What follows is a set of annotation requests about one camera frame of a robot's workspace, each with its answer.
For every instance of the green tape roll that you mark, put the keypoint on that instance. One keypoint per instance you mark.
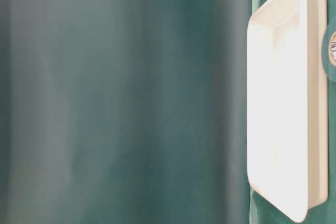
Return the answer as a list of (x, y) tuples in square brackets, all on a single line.
[(328, 50)]

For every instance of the white plastic tray case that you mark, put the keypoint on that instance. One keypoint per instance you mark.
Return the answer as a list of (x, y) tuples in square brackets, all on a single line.
[(287, 105)]

